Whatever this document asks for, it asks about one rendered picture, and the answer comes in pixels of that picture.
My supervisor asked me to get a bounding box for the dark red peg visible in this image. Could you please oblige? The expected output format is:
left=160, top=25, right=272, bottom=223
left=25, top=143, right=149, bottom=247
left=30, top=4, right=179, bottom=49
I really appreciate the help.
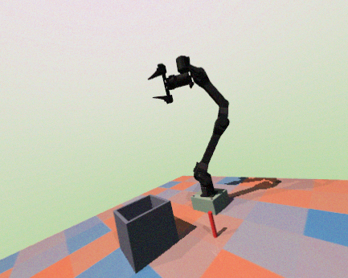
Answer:
left=208, top=211, right=218, bottom=238

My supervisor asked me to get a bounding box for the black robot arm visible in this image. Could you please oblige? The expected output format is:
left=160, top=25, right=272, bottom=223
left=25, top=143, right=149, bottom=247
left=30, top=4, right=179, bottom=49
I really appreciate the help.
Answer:
left=176, top=55, right=229, bottom=198

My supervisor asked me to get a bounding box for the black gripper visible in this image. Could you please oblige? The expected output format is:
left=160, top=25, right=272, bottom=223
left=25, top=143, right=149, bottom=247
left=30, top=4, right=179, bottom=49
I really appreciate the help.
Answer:
left=148, top=63, right=180, bottom=104

